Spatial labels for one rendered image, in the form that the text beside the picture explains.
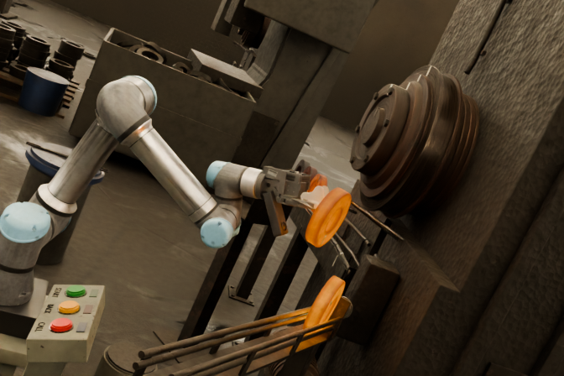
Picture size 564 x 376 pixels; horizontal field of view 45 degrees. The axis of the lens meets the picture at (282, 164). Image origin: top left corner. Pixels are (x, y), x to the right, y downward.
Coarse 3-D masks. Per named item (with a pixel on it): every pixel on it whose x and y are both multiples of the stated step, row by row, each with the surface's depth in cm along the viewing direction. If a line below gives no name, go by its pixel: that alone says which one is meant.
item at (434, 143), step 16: (432, 80) 198; (448, 80) 198; (448, 96) 191; (432, 112) 188; (448, 112) 188; (432, 128) 185; (448, 128) 187; (432, 144) 186; (416, 160) 186; (432, 160) 187; (416, 176) 188; (400, 192) 190; (416, 192) 191; (368, 208) 207; (384, 208) 201; (400, 208) 198
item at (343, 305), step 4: (340, 300) 176; (344, 300) 175; (340, 304) 176; (344, 304) 175; (348, 304) 175; (336, 308) 176; (340, 308) 176; (344, 308) 175; (332, 312) 176; (336, 312) 176; (340, 312) 175; (344, 312) 175; (332, 316) 176; (336, 316) 176; (340, 316) 175; (328, 320) 176; (328, 332) 176; (332, 336) 176
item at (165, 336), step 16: (208, 192) 261; (256, 208) 242; (288, 208) 253; (240, 240) 256; (224, 256) 256; (208, 272) 261; (224, 272) 258; (208, 288) 259; (208, 304) 260; (192, 320) 263; (208, 320) 264; (160, 336) 265; (176, 336) 270; (192, 336) 263; (208, 352) 269
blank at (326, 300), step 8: (328, 280) 165; (336, 280) 166; (328, 288) 164; (336, 288) 164; (320, 296) 162; (328, 296) 162; (336, 296) 167; (320, 304) 162; (328, 304) 162; (336, 304) 174; (312, 312) 162; (320, 312) 161; (328, 312) 172; (312, 320) 162; (320, 320) 162; (304, 328) 165
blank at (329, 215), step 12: (336, 192) 165; (324, 204) 162; (336, 204) 163; (348, 204) 172; (312, 216) 163; (324, 216) 161; (336, 216) 172; (312, 228) 163; (324, 228) 165; (336, 228) 173; (312, 240) 165; (324, 240) 170
